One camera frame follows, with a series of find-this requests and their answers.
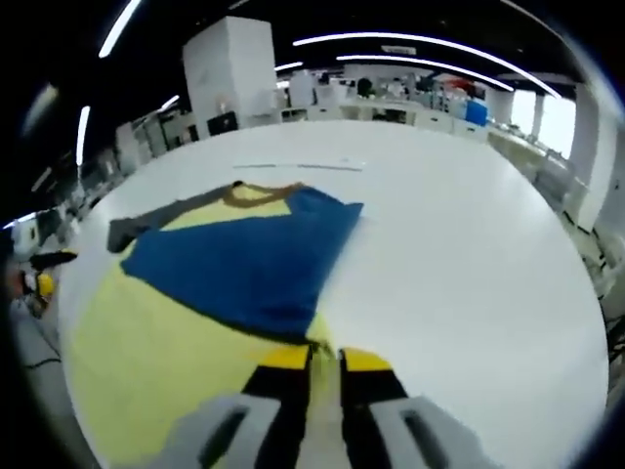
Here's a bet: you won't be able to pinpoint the blue plastic bin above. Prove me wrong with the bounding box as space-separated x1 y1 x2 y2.
466 100 490 126

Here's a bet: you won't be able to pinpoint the white counter cabinets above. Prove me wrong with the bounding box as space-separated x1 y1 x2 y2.
312 100 490 136

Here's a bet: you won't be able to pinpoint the white flat table strip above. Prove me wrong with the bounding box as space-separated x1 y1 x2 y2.
232 159 365 173

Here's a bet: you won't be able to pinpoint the yellow blue grey garment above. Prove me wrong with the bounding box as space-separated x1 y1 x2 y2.
67 180 365 469

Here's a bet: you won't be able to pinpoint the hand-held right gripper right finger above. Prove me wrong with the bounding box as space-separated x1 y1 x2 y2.
339 347 495 469

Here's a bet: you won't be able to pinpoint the white tall cabinet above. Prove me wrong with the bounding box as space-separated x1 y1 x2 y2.
290 72 314 109

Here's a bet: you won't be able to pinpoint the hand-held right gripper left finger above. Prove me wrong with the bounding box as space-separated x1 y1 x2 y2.
170 346 314 469

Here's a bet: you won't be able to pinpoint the black chair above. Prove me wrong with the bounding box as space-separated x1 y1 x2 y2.
207 110 239 138

